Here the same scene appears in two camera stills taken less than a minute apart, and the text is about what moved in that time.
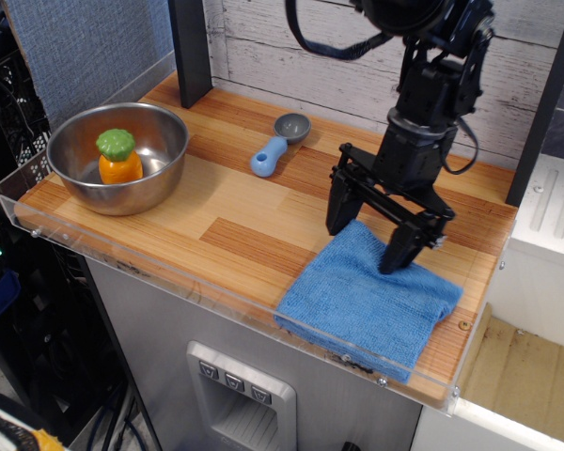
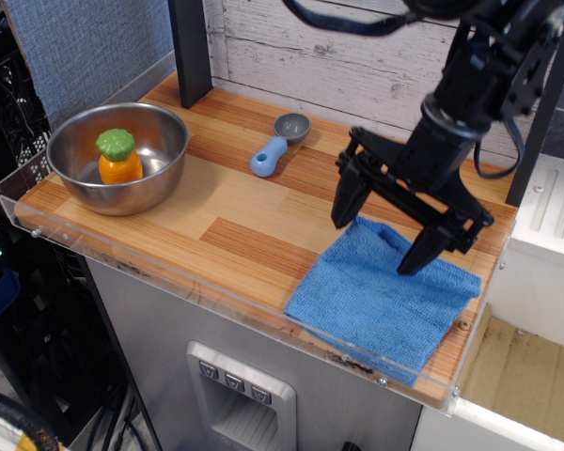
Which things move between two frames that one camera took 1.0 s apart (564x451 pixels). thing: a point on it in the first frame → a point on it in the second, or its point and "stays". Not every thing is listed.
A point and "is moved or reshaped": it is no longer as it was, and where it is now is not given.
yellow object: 46,442 → 26,443
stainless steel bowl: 161,139 stays
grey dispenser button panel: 239,408 stays
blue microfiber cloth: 342,304 is moved or reshaped
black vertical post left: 191,47 stays
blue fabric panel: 95,52 stays
